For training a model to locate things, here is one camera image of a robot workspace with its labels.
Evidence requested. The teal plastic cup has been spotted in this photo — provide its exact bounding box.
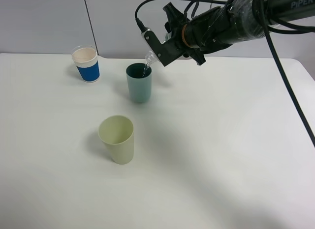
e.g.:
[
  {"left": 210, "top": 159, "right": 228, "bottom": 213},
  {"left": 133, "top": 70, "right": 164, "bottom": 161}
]
[{"left": 126, "top": 63, "right": 152, "bottom": 103}]

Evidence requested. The clear plastic water bottle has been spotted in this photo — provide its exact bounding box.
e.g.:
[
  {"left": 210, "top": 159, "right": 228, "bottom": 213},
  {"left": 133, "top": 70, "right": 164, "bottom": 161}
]
[{"left": 145, "top": 32, "right": 172, "bottom": 68}]

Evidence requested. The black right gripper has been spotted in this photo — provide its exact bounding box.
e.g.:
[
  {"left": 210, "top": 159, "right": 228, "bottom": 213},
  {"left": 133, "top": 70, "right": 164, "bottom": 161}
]
[{"left": 161, "top": 2, "right": 206, "bottom": 66}]

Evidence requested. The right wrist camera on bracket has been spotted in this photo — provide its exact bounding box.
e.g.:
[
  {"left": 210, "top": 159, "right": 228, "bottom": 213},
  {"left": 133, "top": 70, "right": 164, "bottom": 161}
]
[{"left": 141, "top": 29, "right": 184, "bottom": 67}]

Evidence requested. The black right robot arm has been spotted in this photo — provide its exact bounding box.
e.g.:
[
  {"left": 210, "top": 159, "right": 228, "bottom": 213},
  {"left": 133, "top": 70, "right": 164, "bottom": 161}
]
[{"left": 157, "top": 0, "right": 315, "bottom": 66}]

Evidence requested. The blue paper cup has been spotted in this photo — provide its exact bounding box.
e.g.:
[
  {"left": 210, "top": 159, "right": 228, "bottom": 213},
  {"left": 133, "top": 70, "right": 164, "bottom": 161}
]
[{"left": 71, "top": 45, "right": 100, "bottom": 83}]

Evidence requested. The light green plastic cup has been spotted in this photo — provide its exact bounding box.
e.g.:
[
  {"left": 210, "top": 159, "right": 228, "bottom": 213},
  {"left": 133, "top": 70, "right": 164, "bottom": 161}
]
[{"left": 98, "top": 115, "right": 134, "bottom": 165}]

